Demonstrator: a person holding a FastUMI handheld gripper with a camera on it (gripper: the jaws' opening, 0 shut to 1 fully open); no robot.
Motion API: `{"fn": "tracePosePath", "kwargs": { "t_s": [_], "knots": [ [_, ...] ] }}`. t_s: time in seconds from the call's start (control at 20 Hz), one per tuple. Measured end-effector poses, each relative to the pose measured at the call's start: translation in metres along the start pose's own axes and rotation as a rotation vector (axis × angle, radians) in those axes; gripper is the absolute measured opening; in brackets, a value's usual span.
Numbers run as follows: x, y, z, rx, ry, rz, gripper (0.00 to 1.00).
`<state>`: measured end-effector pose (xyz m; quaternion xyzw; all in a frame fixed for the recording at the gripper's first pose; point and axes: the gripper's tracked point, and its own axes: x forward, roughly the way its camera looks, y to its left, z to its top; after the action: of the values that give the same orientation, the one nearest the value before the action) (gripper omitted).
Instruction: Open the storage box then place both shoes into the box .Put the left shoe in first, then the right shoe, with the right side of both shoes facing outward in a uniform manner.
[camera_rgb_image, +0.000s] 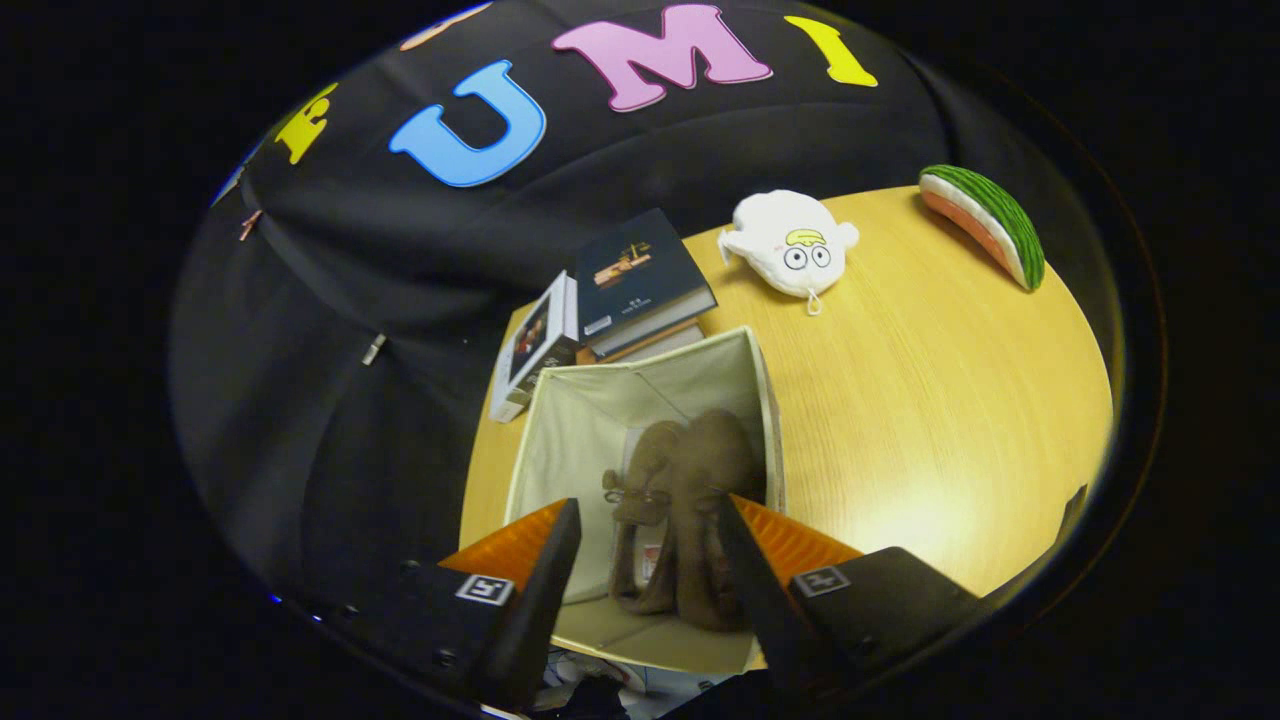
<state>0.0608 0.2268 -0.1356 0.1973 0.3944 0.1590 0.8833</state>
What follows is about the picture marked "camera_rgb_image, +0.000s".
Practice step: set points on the white plush toy with eyes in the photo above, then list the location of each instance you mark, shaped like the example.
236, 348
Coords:
780, 235

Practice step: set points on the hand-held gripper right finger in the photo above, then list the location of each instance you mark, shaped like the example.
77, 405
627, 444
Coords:
765, 600

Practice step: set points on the grey fabric storage box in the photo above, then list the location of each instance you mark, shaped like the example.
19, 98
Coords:
580, 430

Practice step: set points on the pink clip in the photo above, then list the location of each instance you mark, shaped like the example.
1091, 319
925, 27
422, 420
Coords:
250, 225

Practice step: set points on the white box-shaped book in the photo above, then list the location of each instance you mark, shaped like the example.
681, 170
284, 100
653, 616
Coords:
535, 340

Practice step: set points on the watermelon slice plush toy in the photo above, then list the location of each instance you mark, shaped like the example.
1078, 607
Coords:
990, 220

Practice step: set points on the silver clip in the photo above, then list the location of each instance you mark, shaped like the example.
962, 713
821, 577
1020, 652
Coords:
373, 350

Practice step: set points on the brown-edged book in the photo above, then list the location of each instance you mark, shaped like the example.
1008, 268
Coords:
650, 342

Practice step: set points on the brown fuzzy shoe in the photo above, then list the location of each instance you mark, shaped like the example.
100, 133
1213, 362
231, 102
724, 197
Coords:
650, 470
715, 470

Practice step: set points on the dark blue hardcover book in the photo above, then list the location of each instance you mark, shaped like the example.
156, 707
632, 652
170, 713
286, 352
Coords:
640, 270

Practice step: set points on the black backdrop cloth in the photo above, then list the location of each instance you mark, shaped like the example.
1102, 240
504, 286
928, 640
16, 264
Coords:
330, 420

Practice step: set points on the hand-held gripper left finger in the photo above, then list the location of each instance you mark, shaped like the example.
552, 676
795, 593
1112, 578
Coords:
530, 610

